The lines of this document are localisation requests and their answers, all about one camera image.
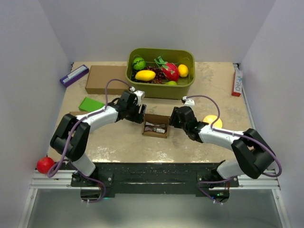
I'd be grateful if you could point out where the brown snack wrapper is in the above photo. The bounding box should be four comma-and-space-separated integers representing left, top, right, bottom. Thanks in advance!
144, 122, 166, 134

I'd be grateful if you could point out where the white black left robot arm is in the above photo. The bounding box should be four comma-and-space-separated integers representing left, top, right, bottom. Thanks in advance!
50, 90, 146, 186

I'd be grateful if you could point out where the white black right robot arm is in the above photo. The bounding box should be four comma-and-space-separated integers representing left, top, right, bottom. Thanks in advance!
170, 106, 275, 187

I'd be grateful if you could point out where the green small box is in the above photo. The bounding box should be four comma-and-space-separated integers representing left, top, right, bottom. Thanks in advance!
78, 97, 105, 112

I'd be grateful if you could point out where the large closed cardboard box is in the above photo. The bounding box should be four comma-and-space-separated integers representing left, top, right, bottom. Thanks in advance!
85, 66, 128, 95

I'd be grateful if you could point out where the small brown cardboard box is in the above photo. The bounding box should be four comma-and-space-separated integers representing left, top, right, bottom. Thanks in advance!
70, 111, 85, 116

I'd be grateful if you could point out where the red white toothpaste box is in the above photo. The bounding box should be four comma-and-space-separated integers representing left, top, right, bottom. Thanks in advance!
231, 69, 243, 97

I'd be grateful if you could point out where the purple rectangular box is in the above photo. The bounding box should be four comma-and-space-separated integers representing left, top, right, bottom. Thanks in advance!
59, 65, 89, 88

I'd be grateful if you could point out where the round yellow sponge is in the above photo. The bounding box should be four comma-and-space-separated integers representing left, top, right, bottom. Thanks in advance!
203, 115, 223, 128

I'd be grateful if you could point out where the olive green plastic bin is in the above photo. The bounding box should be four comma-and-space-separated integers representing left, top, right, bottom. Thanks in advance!
126, 48, 195, 99

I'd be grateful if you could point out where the yellow toy mango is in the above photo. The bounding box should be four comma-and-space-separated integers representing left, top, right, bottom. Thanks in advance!
135, 70, 156, 81

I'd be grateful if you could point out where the dark toy grapes bunch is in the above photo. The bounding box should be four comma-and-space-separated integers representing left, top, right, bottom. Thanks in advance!
130, 66, 168, 84

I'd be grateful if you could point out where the green toy lime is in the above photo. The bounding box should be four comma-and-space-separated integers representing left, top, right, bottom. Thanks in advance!
165, 81, 177, 86

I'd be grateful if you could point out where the green toy watermelon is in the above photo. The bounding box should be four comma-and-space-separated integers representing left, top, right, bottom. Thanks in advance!
133, 57, 146, 71

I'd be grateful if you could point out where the pink toy dragon fruit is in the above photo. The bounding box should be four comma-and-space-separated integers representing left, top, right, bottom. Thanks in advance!
154, 56, 180, 82

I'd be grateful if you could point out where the yellow toy lemon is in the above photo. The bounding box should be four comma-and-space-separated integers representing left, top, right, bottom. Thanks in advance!
178, 64, 189, 78

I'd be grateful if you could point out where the red toy tomato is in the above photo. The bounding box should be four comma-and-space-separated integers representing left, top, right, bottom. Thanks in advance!
37, 157, 55, 174

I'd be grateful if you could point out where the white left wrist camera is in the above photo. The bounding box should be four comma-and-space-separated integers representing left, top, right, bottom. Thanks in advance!
129, 86, 145, 105

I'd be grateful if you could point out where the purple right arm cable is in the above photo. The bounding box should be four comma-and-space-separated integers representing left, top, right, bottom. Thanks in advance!
185, 95, 283, 206

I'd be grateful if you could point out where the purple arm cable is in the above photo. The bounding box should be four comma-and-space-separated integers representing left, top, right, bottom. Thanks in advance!
185, 95, 283, 206
47, 78, 133, 203

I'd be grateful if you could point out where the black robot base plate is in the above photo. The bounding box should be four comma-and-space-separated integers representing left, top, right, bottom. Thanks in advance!
71, 162, 239, 200

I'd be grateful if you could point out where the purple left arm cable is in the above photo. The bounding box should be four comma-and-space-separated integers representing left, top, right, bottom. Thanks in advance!
47, 78, 133, 203

